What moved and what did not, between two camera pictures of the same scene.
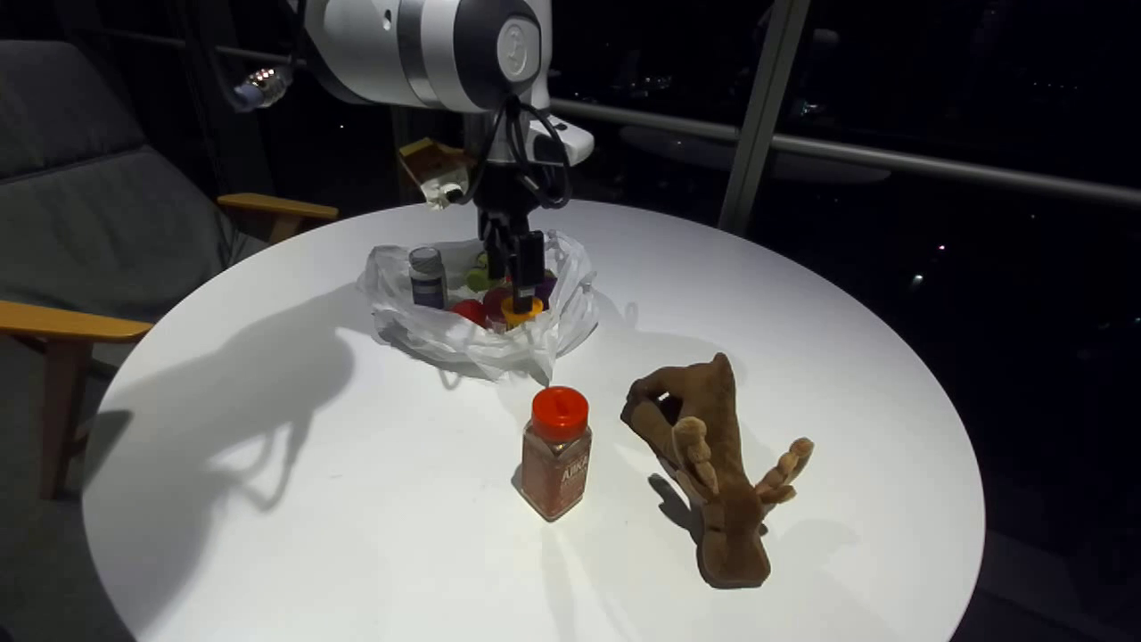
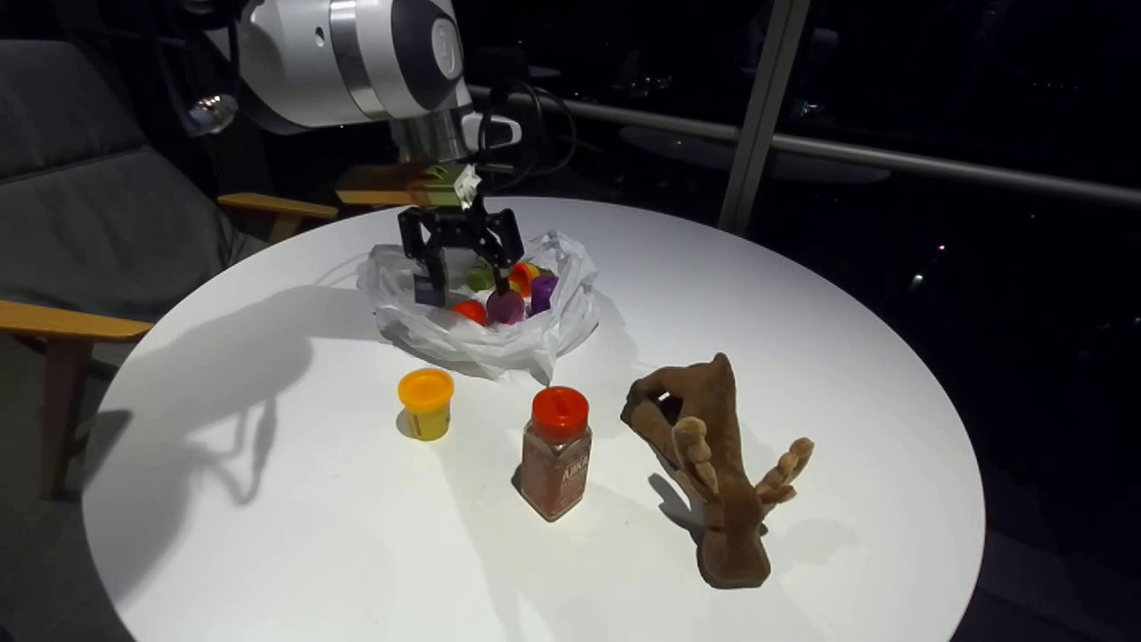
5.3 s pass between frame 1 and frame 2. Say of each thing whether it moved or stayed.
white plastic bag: stayed
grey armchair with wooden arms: stayed
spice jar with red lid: stayed
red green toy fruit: stayed
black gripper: moved
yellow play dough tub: moved
